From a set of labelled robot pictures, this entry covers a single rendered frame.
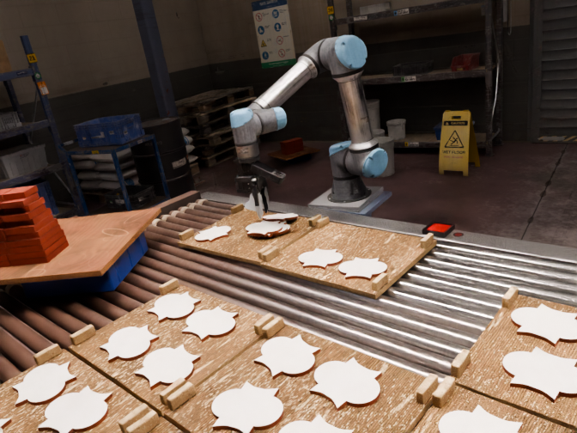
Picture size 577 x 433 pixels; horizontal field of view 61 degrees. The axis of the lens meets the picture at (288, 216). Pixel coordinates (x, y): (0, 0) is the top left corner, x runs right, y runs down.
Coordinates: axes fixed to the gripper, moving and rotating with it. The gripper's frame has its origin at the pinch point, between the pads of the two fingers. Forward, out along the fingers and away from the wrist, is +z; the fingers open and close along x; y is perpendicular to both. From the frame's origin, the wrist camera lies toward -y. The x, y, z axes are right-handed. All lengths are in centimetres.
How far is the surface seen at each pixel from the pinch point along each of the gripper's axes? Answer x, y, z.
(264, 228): 3.0, -0.3, 5.0
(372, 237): 3.3, -37.2, 8.1
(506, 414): 74, -73, 8
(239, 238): 4.4, 9.2, 8.0
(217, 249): 13.3, 13.5, 8.0
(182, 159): -292, 224, 55
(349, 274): 29.3, -35.9, 7.0
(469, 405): 72, -67, 8
